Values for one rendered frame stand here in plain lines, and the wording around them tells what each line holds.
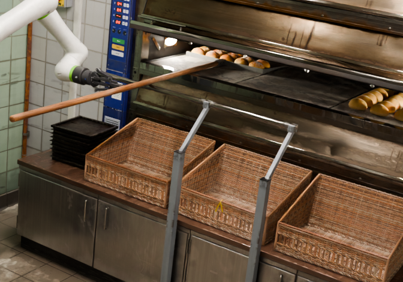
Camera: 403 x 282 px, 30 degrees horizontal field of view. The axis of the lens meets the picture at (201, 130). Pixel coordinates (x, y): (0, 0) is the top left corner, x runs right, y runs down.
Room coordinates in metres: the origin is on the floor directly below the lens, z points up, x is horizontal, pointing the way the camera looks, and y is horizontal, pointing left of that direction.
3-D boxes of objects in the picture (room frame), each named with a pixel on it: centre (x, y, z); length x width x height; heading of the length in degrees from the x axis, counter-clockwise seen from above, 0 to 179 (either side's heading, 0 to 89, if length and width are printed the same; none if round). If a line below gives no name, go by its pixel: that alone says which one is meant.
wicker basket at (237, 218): (3.66, -0.25, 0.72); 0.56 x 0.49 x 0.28; 59
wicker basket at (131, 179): (3.96, 0.27, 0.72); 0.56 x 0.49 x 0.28; 61
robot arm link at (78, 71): (3.82, 0.65, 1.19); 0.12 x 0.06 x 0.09; 151
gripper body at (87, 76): (3.78, 0.59, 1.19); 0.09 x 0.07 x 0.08; 61
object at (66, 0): (4.62, 0.94, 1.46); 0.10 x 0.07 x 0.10; 60
